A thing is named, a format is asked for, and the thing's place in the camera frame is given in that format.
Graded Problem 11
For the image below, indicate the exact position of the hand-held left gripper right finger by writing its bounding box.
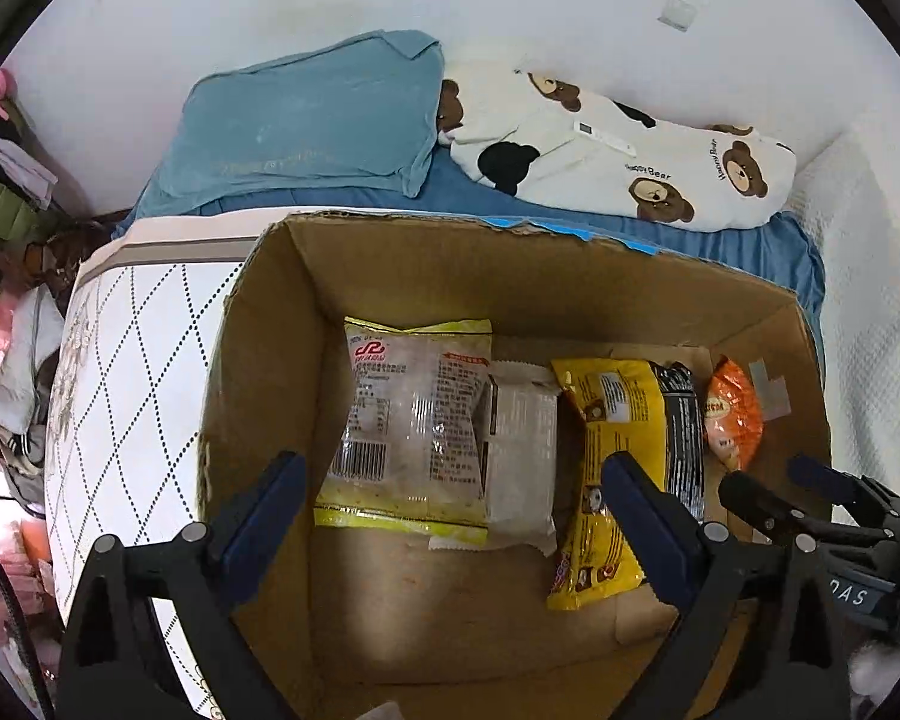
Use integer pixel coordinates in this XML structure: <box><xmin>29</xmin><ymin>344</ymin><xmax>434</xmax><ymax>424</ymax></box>
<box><xmin>600</xmin><ymin>451</ymin><xmax>852</xmax><ymax>720</ymax></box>

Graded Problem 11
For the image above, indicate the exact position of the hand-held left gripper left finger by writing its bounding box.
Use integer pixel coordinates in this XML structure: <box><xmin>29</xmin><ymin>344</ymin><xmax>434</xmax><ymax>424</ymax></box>
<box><xmin>58</xmin><ymin>451</ymin><xmax>308</xmax><ymax>720</ymax></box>

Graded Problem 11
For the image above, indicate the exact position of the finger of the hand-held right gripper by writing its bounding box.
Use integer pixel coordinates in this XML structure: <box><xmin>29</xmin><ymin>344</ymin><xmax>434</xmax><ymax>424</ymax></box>
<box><xmin>786</xmin><ymin>454</ymin><xmax>900</xmax><ymax>527</ymax></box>
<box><xmin>718</xmin><ymin>469</ymin><xmax>890</xmax><ymax>550</ymax></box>

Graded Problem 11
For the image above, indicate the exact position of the orange snack packet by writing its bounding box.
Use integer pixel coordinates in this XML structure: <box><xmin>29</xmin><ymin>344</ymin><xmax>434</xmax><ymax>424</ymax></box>
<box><xmin>703</xmin><ymin>357</ymin><xmax>764</xmax><ymax>472</ymax></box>

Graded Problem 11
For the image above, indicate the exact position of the yellow and black snack bag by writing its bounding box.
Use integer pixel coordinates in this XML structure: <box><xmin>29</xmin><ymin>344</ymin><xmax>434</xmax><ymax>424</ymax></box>
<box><xmin>546</xmin><ymin>358</ymin><xmax>706</xmax><ymax>612</ymax></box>

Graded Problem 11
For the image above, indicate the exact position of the white translucent snack packet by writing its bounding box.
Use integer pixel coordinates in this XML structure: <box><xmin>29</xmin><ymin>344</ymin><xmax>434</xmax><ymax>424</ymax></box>
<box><xmin>427</xmin><ymin>360</ymin><xmax>563</xmax><ymax>556</ymax></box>

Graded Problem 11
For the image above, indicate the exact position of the clear yellow-edged snack packet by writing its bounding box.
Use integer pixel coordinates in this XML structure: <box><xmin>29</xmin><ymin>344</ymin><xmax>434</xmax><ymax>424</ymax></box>
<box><xmin>313</xmin><ymin>316</ymin><xmax>494</xmax><ymax>548</ymax></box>

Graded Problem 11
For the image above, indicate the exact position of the brown cardboard box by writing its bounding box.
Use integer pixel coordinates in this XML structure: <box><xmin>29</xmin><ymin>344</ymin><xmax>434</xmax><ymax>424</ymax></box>
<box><xmin>197</xmin><ymin>211</ymin><xmax>833</xmax><ymax>720</ymax></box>

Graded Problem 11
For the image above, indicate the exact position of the white quilted mattress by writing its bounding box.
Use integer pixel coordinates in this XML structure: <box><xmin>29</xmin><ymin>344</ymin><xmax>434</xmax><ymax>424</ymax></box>
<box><xmin>43</xmin><ymin>206</ymin><xmax>361</xmax><ymax>720</ymax></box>

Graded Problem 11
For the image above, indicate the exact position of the white knitted blanket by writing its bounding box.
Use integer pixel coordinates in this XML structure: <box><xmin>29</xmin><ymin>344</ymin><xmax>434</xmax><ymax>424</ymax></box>
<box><xmin>784</xmin><ymin>109</ymin><xmax>900</xmax><ymax>496</ymax></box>

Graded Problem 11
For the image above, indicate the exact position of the blue bed sheet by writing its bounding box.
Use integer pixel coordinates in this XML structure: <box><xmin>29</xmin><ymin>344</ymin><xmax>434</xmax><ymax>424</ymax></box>
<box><xmin>116</xmin><ymin>150</ymin><xmax>826</xmax><ymax>361</ymax></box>

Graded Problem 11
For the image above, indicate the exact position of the grey garment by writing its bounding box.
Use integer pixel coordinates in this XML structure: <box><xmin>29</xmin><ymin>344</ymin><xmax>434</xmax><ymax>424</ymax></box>
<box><xmin>0</xmin><ymin>292</ymin><xmax>65</xmax><ymax>518</ymax></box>

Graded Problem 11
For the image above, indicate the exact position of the brown bag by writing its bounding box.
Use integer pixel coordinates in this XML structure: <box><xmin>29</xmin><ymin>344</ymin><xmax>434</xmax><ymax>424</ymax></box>
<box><xmin>22</xmin><ymin>221</ymin><xmax>121</xmax><ymax>293</ymax></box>

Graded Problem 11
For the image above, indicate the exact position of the cream bear print pillow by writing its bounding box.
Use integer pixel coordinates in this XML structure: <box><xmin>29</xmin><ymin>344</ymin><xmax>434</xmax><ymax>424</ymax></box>
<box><xmin>436</xmin><ymin>60</ymin><xmax>797</xmax><ymax>232</ymax></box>

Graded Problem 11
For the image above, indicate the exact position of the white remote control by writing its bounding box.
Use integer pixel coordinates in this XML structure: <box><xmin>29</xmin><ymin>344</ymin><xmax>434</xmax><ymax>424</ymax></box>
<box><xmin>574</xmin><ymin>118</ymin><xmax>637</xmax><ymax>158</ymax></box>

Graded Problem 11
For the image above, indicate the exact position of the pillow with blue towel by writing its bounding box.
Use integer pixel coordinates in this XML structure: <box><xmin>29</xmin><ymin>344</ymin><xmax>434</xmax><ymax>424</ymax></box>
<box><xmin>154</xmin><ymin>30</ymin><xmax>445</xmax><ymax>200</ymax></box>

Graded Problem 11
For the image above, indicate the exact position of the folded light clothing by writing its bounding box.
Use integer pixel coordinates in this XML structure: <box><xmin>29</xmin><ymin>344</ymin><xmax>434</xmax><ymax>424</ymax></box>
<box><xmin>0</xmin><ymin>120</ymin><xmax>59</xmax><ymax>207</ymax></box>

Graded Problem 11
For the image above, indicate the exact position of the black cable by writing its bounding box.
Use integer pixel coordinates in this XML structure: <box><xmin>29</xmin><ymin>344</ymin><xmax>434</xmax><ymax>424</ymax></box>
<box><xmin>0</xmin><ymin>499</ymin><xmax>50</xmax><ymax>720</ymax></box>

